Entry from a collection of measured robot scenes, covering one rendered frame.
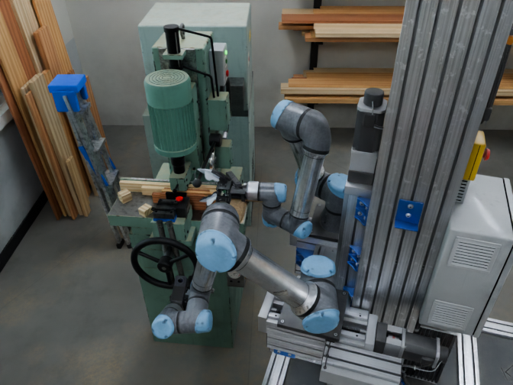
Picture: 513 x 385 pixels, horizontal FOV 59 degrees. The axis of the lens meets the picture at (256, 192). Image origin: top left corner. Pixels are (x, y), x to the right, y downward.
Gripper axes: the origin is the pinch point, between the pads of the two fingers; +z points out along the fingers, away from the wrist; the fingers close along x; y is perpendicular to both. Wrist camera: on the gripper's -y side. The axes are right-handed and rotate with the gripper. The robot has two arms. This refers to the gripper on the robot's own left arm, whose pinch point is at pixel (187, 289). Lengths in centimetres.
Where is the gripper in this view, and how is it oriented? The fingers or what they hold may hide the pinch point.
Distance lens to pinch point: 191.4
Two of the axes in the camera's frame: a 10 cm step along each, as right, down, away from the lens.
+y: -0.4, 9.9, 1.0
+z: 1.0, -1.0, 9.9
